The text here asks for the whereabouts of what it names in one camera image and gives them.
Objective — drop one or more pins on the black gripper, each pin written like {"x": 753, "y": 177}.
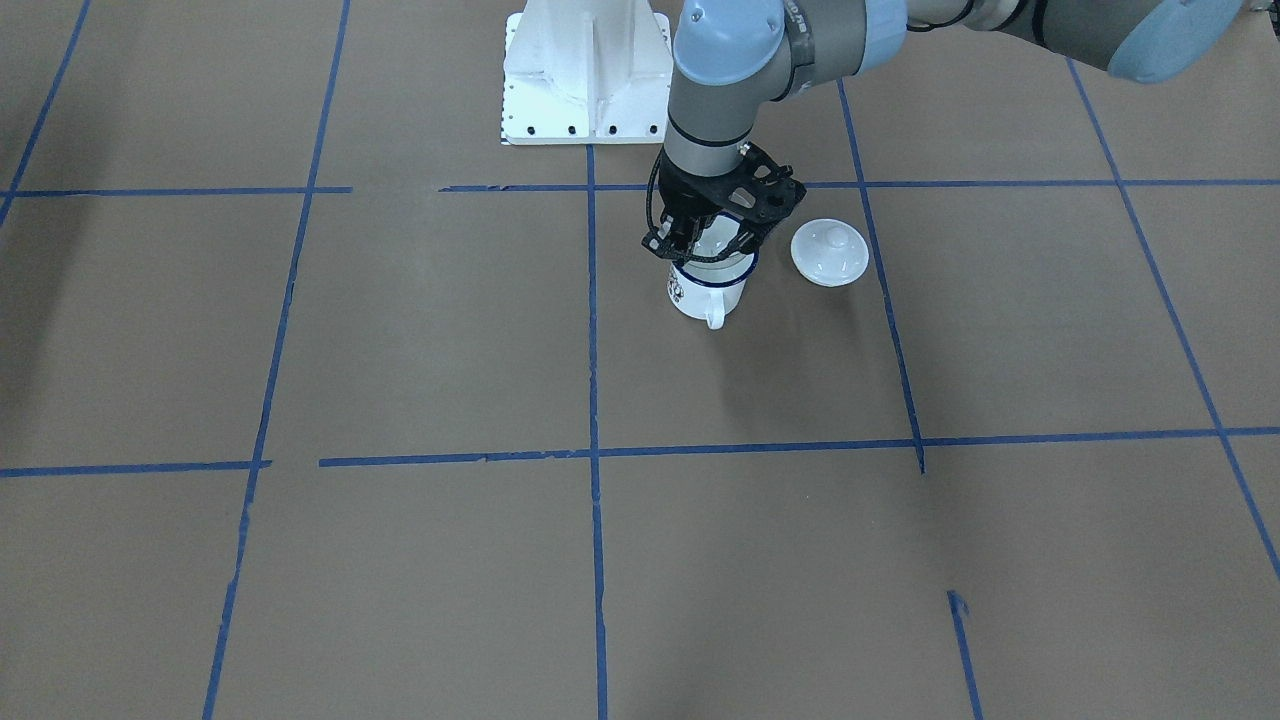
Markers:
{"x": 684, "y": 197}

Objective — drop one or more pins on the white enamel mug blue rim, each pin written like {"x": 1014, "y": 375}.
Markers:
{"x": 709, "y": 295}

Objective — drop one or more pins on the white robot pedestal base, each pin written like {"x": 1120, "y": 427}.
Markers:
{"x": 579, "y": 72}

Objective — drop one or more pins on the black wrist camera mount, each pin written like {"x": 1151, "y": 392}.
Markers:
{"x": 759, "y": 194}

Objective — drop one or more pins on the clear glass funnel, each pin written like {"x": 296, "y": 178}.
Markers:
{"x": 721, "y": 243}

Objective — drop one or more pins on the white ceramic lid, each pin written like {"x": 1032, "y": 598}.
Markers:
{"x": 829, "y": 253}

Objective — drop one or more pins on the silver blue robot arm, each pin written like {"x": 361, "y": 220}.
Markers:
{"x": 730, "y": 57}

